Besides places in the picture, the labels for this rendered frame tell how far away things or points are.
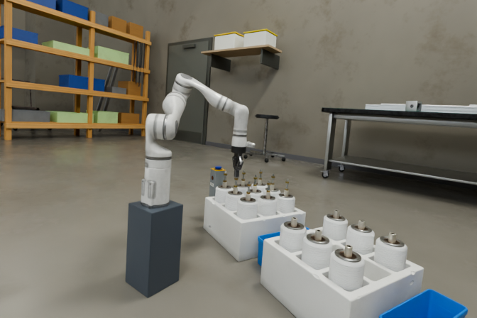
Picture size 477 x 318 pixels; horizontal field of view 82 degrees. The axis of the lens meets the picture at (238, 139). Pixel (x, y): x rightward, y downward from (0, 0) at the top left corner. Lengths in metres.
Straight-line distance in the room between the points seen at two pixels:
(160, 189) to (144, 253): 0.22
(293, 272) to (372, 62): 3.63
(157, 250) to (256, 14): 4.73
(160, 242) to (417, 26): 3.98
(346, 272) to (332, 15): 4.12
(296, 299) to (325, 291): 0.14
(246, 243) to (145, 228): 0.49
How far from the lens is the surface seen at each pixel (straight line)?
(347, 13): 4.62
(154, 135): 0.99
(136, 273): 1.14
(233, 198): 1.38
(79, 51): 6.09
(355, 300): 0.91
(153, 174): 1.00
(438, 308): 1.23
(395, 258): 1.11
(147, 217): 1.01
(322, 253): 0.99
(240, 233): 1.27
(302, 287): 1.02
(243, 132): 1.34
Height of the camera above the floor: 0.64
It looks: 5 degrees down
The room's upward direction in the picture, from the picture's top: 4 degrees clockwise
